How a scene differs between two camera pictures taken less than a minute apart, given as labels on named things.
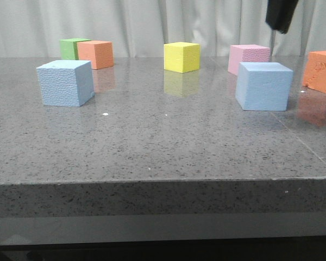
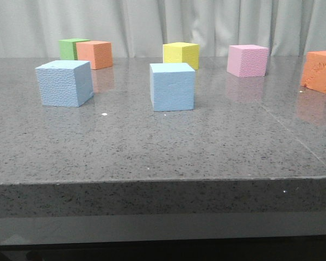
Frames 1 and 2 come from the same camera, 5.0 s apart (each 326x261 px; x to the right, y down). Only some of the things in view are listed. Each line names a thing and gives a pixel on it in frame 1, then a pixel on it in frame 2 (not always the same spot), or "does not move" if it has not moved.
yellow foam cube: (182, 57) does not move
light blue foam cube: (66, 83) does not move
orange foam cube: (99, 52) does not move
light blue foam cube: (263, 86) → (172, 86)
